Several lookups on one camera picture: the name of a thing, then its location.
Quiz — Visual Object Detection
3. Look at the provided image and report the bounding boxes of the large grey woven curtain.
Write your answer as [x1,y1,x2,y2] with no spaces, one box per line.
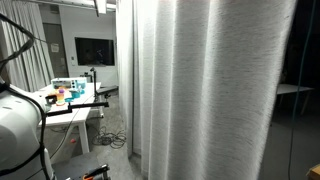
[133,0,298,180]

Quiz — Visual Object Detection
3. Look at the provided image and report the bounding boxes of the narrow pale curtain panel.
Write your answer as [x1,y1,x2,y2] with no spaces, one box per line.
[115,0,135,158]

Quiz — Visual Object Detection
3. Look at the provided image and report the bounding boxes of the pleated grey background curtain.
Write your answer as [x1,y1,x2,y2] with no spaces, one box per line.
[0,0,56,93]

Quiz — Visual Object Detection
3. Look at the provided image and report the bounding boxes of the black low bench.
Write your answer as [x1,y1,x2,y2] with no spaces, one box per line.
[95,85,120,100]

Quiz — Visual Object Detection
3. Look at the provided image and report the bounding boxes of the black upright stand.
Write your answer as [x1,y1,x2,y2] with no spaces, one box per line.
[89,67,100,103]

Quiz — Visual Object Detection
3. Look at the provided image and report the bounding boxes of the teal cup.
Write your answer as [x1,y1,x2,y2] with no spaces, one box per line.
[69,89,82,100]

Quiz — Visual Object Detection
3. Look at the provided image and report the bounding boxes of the teal white box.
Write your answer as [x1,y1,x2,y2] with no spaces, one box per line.
[50,77,88,92]

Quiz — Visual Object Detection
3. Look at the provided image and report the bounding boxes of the white table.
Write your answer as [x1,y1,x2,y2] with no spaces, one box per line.
[37,82,103,155]

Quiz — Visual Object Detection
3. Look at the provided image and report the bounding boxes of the colourful stacking toy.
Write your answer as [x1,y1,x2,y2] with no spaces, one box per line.
[54,87,67,107]

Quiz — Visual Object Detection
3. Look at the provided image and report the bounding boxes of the ceiling light fixture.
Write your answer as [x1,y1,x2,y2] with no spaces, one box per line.
[93,0,118,15]

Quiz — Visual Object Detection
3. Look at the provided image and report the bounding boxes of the grey door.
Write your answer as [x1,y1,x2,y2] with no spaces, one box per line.
[42,22,70,79]

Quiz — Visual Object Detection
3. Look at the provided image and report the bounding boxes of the orange black clamp silver jaw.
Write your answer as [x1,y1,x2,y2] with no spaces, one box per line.
[82,163,111,180]

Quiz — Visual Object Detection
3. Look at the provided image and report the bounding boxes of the paper sign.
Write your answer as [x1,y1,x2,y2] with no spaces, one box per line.
[50,42,60,54]

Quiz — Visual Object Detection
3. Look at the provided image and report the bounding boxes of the white table slanted legs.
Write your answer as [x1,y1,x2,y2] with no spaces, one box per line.
[275,83,315,116]

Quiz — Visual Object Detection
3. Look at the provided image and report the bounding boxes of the wooden block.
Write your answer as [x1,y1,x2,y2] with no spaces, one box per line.
[306,163,320,180]

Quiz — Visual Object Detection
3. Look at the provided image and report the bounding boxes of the black cable bundle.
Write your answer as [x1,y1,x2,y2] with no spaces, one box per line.
[91,126,128,150]

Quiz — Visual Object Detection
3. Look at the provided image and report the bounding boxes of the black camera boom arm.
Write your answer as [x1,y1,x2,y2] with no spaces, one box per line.
[44,94,110,118]

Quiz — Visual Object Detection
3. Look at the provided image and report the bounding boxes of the black wall television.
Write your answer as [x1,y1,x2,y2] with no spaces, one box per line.
[74,37,116,67]

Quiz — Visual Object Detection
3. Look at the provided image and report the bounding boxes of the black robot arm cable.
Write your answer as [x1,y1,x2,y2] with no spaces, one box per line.
[0,12,52,178]

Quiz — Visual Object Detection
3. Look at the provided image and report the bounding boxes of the hanging teal cable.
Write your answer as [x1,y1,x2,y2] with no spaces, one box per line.
[287,0,318,180]

